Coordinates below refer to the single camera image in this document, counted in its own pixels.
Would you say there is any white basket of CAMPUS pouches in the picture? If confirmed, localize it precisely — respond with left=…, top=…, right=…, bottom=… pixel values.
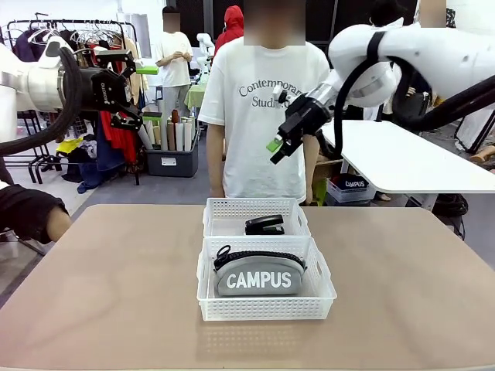
left=326, top=175, right=377, bottom=205

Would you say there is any person arm in black sleeve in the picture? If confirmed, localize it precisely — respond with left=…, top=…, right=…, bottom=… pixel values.
left=0, top=154, right=73, bottom=245

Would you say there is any white background table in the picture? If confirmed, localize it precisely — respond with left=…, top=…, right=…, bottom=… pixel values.
left=319, top=119, right=495, bottom=212

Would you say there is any bundle of paper rolls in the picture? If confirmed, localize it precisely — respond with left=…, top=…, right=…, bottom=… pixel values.
left=137, top=109, right=199, bottom=152

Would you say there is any grey CAMPUS pencil pouch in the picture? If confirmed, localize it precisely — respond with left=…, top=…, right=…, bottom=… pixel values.
left=213, top=244, right=309, bottom=298

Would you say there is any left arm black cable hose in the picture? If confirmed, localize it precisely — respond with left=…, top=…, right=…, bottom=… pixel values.
left=0, top=46, right=85, bottom=158

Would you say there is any person with dark navy top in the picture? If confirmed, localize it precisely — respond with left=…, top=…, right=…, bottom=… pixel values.
left=417, top=0, right=458, bottom=29

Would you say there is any black bag under table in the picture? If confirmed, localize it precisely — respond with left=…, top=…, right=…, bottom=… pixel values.
left=432, top=192, right=469, bottom=218

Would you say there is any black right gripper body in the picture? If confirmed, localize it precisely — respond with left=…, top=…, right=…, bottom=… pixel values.
left=278, top=96, right=334, bottom=148

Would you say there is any tan mannequin part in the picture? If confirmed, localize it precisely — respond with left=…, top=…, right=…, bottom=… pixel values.
left=469, top=145, right=495, bottom=165

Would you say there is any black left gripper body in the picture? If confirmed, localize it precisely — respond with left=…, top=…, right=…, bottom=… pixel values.
left=90, top=68, right=131, bottom=114

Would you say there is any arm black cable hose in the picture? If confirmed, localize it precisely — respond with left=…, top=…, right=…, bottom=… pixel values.
left=333, top=30, right=495, bottom=156
left=0, top=46, right=85, bottom=158

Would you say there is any person in white printed t-shirt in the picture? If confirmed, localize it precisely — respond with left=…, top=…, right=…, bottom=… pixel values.
left=198, top=40, right=332, bottom=205

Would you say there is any black stapler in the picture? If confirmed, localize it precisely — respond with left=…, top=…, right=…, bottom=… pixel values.
left=244, top=215, right=286, bottom=237

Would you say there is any white perforated plastic basket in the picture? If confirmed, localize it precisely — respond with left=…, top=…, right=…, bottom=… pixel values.
left=202, top=197, right=312, bottom=239
left=196, top=235, right=338, bottom=322

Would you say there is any green covered table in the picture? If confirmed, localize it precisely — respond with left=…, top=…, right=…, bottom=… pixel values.
left=184, top=83, right=210, bottom=110

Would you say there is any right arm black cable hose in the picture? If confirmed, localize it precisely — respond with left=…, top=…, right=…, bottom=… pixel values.
left=333, top=30, right=495, bottom=156

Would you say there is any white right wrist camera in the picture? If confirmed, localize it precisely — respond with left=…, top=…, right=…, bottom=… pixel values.
left=271, top=84, right=292, bottom=106

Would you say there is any black clothes rack with garments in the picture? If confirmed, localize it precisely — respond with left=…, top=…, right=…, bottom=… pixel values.
left=0, top=13, right=141, bottom=186

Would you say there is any standing person in white shirt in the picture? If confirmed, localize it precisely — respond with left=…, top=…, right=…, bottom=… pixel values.
left=154, top=5, right=195, bottom=121

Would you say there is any person's left forearm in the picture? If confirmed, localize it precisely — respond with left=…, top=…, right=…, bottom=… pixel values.
left=303, top=133, right=323, bottom=194

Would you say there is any red hooded coat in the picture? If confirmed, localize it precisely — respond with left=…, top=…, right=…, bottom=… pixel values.
left=214, top=5, right=246, bottom=60

